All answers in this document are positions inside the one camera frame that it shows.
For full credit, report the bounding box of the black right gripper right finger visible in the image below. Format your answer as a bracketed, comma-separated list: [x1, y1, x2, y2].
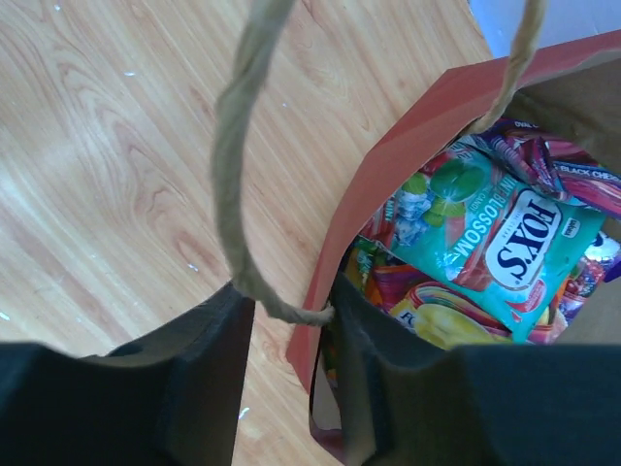
[331, 276, 620, 465]

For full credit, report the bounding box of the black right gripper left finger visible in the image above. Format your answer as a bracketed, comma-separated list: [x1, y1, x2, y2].
[1, 284, 255, 465]

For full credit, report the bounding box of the orange Fox's fruits candy bag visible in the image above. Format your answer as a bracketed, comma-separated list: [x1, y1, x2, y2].
[339, 237, 515, 350]

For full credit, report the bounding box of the teal Fox's mint candy bag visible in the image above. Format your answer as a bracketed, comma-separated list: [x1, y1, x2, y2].
[366, 143, 605, 342]

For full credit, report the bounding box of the red paper bag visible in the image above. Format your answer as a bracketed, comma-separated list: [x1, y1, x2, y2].
[212, 1, 620, 465]

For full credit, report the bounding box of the purple black cherry candy bag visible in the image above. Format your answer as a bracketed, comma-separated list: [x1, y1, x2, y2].
[474, 118, 620, 219]

